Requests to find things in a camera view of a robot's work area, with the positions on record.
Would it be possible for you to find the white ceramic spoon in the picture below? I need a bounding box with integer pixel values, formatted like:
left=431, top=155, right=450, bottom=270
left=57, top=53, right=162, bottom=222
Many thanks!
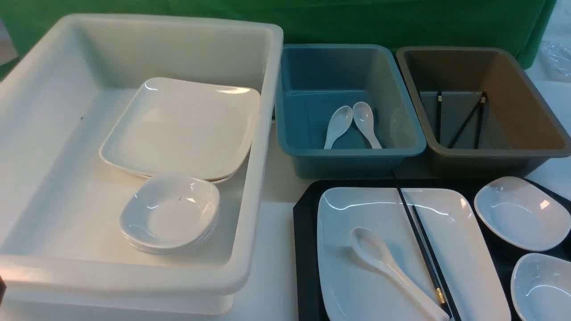
left=349, top=227, right=451, bottom=321

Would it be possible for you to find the large white square plate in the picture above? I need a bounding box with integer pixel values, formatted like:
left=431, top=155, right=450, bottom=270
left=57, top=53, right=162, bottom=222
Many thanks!
left=317, top=187, right=512, bottom=321

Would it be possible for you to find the black chopstick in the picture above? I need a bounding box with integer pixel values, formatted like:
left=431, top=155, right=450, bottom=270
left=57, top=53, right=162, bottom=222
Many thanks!
left=448, top=93, right=487, bottom=148
left=474, top=92, right=487, bottom=149
left=412, top=205, right=461, bottom=321
left=435, top=90, right=443, bottom=144
left=390, top=170, right=451, bottom=320

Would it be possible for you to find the white small bowl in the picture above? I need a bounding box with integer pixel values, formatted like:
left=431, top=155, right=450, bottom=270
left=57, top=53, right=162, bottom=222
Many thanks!
left=473, top=176, right=571, bottom=252
left=510, top=253, right=571, bottom=321
left=119, top=173, right=220, bottom=255

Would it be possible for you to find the white square plate in tub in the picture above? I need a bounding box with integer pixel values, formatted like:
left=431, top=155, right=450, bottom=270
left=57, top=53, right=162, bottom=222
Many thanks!
left=99, top=77, right=261, bottom=181

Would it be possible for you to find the white spoon left in bin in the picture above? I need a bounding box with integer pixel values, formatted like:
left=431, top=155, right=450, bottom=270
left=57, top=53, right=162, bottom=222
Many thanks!
left=323, top=105, right=353, bottom=149

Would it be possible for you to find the white spoon in bin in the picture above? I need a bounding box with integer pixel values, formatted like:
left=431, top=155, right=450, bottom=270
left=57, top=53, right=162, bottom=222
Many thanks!
left=323, top=105, right=353, bottom=149
left=352, top=101, right=383, bottom=149

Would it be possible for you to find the teal plastic bin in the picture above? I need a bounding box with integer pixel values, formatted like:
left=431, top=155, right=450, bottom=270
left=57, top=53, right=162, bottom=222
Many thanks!
left=275, top=43, right=426, bottom=180

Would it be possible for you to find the white spoon right in bin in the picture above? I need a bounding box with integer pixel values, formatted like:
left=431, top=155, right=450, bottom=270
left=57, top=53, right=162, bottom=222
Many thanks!
left=352, top=101, right=383, bottom=149

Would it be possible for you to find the stacked white small bowl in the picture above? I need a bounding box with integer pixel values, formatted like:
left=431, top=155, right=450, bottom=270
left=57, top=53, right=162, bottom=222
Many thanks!
left=119, top=173, right=220, bottom=255

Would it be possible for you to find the brown plastic bin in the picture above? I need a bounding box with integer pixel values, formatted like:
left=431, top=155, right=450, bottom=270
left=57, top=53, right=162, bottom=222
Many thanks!
left=396, top=45, right=570, bottom=177

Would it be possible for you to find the black serving tray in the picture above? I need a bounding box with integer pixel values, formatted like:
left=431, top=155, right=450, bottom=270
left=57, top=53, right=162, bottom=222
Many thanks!
left=293, top=179, right=570, bottom=321

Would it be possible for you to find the large white plastic tub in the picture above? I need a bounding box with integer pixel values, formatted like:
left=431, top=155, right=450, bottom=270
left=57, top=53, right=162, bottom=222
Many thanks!
left=1, top=13, right=284, bottom=321

